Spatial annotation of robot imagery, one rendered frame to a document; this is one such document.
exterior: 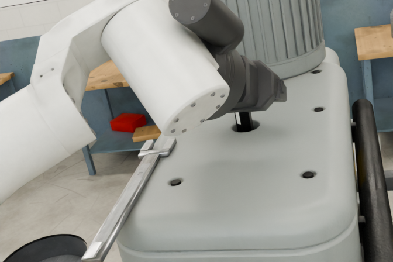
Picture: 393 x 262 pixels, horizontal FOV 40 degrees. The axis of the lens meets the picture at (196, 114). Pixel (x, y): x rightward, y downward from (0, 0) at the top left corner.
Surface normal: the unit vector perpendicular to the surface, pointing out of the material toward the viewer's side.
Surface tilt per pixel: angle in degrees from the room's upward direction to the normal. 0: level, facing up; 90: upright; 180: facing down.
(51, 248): 86
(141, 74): 71
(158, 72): 59
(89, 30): 135
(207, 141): 0
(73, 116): 84
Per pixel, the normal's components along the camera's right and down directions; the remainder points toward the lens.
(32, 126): 0.15, -0.05
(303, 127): -0.19, -0.91
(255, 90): 0.94, -0.06
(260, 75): -0.35, -0.11
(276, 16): 0.21, 0.33
